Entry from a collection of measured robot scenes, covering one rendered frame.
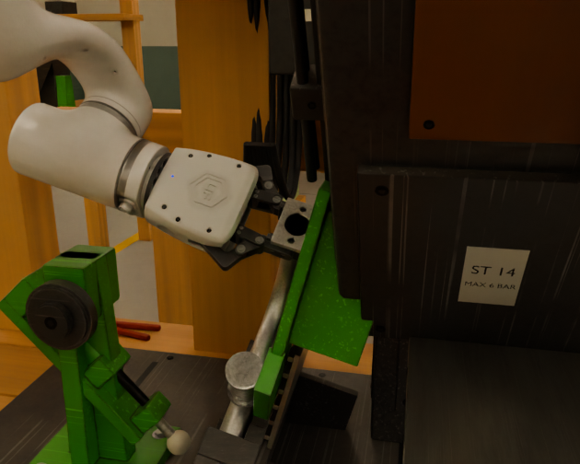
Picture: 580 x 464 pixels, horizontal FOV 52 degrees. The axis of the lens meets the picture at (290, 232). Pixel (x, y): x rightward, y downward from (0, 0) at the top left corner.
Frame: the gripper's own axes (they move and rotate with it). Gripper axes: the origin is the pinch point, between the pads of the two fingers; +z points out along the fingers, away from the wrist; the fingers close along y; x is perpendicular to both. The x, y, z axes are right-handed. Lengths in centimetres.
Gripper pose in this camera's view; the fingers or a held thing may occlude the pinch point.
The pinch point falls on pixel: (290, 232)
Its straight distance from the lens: 64.9
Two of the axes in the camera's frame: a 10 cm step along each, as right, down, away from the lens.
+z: 9.4, 3.4, -0.8
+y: 3.4, -8.5, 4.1
